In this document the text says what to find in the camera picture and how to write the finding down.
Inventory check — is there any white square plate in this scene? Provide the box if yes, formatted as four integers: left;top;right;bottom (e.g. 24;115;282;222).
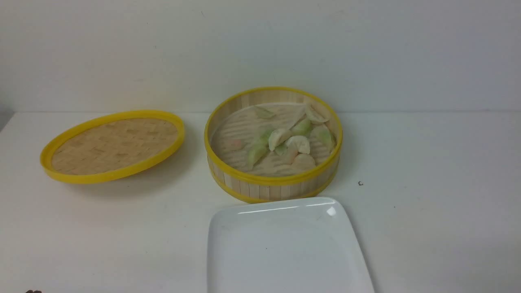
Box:
207;197;374;293

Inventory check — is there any green dumpling left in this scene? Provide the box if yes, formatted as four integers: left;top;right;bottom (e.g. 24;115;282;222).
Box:
246;128;274;169

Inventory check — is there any green dumpling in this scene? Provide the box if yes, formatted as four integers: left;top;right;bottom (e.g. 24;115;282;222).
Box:
311;124;336;152
291;118;313;137
246;128;274;169

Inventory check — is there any yellow-rimmed bamboo steamer basket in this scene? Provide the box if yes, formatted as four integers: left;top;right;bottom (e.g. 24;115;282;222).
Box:
204;87;344;203

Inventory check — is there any white dumpling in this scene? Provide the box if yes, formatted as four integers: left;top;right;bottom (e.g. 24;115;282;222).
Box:
285;136;311;154
304;103;331;125
268;128;292;151

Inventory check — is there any white steamer liner cloth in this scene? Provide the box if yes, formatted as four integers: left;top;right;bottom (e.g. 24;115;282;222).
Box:
210;103;331;177

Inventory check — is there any pink dumpling middle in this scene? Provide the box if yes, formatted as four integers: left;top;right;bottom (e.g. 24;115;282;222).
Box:
282;147;298;165

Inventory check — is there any pink dumpling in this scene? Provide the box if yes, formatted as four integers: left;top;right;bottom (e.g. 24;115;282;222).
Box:
291;153;316;172
282;147;298;165

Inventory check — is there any white dumpling lower centre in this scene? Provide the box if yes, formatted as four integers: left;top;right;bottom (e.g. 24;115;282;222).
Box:
285;136;311;154

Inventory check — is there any pink dumpling front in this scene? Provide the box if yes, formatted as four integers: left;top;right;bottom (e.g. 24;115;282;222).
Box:
291;153;316;172

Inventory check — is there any green dumpling upper centre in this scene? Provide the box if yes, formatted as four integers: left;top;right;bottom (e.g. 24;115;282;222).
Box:
291;118;313;137

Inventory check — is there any green dumpling right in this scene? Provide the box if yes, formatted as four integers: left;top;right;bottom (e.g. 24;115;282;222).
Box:
311;124;336;152

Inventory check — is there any white dumpling back right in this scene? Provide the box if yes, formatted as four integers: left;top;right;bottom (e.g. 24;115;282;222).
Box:
304;103;331;125

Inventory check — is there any yellow-rimmed bamboo steamer lid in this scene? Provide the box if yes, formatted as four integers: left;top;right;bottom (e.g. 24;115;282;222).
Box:
40;110;185;185

